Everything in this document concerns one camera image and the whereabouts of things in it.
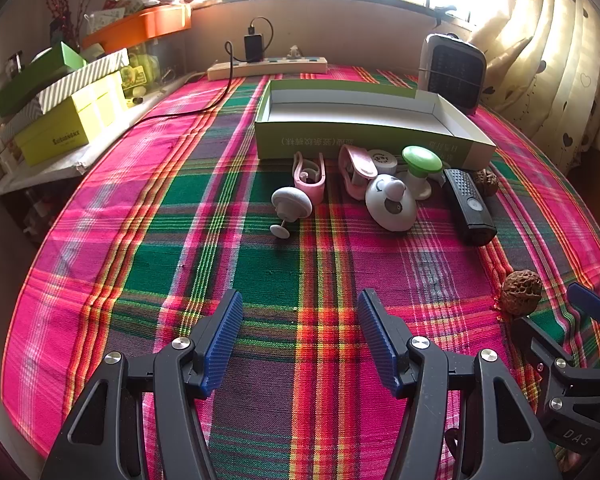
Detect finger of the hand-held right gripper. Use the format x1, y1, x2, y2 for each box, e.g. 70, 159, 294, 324
567, 282, 600, 326
511, 316, 600, 426

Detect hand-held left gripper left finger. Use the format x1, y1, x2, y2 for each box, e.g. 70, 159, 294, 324
40, 288, 244, 480

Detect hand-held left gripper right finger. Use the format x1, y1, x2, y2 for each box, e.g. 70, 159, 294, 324
357, 288, 563, 480

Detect brown walnut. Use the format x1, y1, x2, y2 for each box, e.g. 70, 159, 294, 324
474, 169, 498, 197
501, 269, 544, 317

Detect white round panda gadget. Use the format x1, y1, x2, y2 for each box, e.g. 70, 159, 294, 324
365, 174, 417, 232

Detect small white mushroom-shaped gadget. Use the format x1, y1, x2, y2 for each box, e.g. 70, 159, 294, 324
270, 187, 313, 238

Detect black remote control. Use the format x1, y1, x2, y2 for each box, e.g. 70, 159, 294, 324
442, 168, 497, 247

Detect pink forked clip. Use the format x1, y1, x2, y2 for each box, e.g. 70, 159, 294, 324
292, 151, 326, 206

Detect white round perforated disc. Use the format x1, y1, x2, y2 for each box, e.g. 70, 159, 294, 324
367, 149, 398, 178

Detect green-topped white mushroom gadget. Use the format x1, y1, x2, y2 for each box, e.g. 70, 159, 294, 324
397, 146, 443, 201

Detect pink case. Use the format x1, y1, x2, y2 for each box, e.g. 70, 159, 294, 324
338, 144, 379, 198

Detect green white cardboard box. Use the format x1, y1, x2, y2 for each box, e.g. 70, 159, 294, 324
253, 78, 497, 170

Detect white side shelf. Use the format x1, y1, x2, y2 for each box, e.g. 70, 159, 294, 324
0, 72, 196, 198

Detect cream heart-print curtain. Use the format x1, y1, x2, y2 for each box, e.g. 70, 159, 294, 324
467, 0, 600, 176

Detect grey space heater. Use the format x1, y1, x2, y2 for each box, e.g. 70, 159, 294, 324
417, 33, 487, 116

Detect yellow-green box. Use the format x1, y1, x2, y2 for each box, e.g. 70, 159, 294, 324
12, 71, 130, 167

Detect beige power strip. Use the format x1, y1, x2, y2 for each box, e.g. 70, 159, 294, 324
207, 55, 328, 82

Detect clear jar yellow label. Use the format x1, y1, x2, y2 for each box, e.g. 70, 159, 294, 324
122, 45, 161, 96

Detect black charger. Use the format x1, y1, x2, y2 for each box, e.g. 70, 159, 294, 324
243, 34, 264, 62

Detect grey white striped box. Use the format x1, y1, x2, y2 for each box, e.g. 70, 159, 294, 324
0, 49, 131, 146

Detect black window latch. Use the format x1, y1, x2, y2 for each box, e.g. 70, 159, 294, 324
432, 6, 461, 26

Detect orange tray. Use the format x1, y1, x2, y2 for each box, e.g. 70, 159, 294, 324
82, 4, 193, 53

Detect paper cards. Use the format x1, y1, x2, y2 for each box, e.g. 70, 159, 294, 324
85, 0, 148, 36

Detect black charging cable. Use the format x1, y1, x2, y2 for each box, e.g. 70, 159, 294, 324
130, 16, 276, 123

